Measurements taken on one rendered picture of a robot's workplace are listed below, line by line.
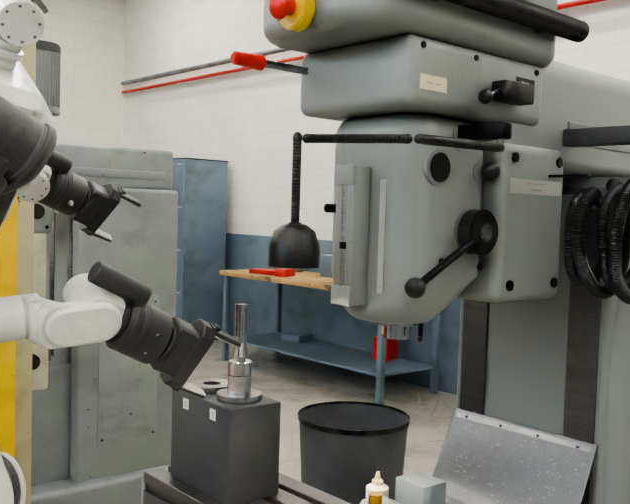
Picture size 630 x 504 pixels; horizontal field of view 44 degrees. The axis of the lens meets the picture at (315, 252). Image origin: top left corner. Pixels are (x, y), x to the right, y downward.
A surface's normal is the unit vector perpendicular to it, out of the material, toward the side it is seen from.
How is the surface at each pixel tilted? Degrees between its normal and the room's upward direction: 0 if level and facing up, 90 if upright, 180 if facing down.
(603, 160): 90
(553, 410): 90
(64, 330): 108
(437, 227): 90
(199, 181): 90
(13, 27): 115
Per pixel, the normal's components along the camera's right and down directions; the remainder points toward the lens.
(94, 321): 0.46, 0.36
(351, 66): -0.75, 0.01
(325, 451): -0.49, 0.10
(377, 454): 0.37, 0.12
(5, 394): 0.66, 0.06
